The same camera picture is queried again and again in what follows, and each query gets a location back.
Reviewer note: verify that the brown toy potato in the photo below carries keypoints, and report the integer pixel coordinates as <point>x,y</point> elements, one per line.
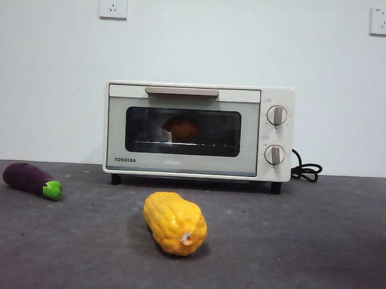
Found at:
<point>181,129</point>

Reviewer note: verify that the cream oven knob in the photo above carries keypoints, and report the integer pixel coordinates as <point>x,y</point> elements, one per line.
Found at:
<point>276,115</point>
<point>274,154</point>

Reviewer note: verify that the cream toaster oven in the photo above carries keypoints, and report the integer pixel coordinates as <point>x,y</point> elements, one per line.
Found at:
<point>274,174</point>

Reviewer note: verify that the yellow toy corn cob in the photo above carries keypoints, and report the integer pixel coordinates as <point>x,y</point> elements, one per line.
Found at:
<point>172,221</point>

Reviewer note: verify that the purple toy eggplant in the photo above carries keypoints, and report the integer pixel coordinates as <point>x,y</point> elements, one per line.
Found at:
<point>26,178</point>

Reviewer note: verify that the white wall socket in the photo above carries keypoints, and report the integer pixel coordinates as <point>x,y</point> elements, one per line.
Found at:
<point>113,4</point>
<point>383,21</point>

